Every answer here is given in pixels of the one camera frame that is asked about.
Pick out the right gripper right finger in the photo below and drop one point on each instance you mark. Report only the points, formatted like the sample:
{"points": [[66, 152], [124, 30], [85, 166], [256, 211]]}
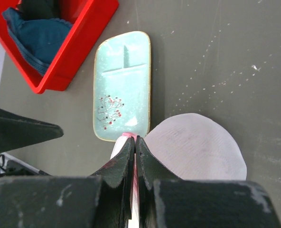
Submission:
{"points": [[167, 201]]}

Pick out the black bra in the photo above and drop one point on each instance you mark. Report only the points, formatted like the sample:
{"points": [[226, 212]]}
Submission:
{"points": [[38, 9]]}

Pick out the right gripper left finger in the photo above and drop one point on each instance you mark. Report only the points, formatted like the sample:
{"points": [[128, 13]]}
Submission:
{"points": [[101, 200]]}

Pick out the white mesh laundry bag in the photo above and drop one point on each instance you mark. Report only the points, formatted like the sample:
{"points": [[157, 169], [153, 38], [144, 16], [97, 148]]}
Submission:
{"points": [[195, 147]]}

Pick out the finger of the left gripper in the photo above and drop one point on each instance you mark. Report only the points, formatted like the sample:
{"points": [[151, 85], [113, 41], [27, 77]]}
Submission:
{"points": [[17, 131]]}

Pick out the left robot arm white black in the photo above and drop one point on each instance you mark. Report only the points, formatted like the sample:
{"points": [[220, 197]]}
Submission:
{"points": [[14, 167]]}

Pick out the light green ceramic tray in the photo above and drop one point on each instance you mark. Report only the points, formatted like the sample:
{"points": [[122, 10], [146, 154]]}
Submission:
{"points": [[122, 86]]}

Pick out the blue bra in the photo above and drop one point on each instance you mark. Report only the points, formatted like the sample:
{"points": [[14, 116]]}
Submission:
{"points": [[38, 41]]}

